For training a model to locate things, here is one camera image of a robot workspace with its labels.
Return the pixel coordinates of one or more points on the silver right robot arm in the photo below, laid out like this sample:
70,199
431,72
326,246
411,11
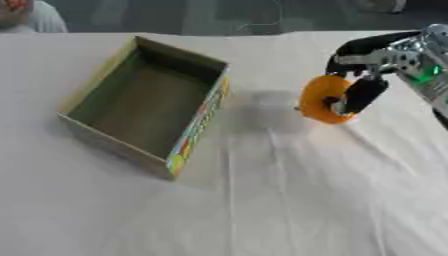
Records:
421,63

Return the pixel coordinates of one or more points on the person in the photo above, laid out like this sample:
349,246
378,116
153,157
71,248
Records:
26,15

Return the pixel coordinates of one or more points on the open cardboard box green inside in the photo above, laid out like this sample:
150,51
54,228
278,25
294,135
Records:
146,103

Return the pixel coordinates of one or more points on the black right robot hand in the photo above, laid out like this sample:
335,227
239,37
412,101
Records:
365,91

